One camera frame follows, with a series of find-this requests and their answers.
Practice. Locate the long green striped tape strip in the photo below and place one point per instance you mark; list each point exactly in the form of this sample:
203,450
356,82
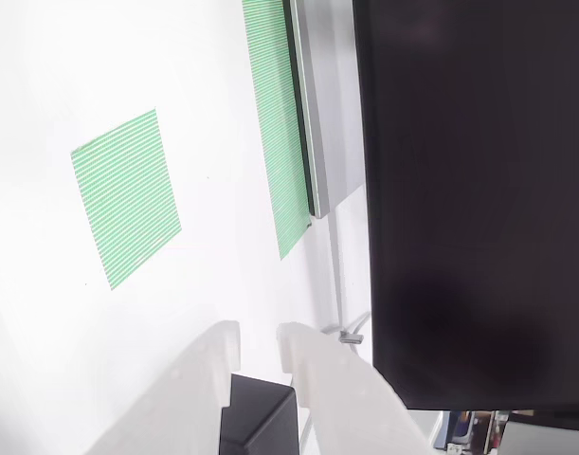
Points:
279,142

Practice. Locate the black monitor screen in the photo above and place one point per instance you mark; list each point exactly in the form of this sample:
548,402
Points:
483,189

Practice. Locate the green striped tape square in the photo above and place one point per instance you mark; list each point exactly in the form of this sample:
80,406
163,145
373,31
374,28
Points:
128,199

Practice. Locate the black cube with seam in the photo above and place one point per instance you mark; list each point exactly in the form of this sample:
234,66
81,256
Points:
260,412

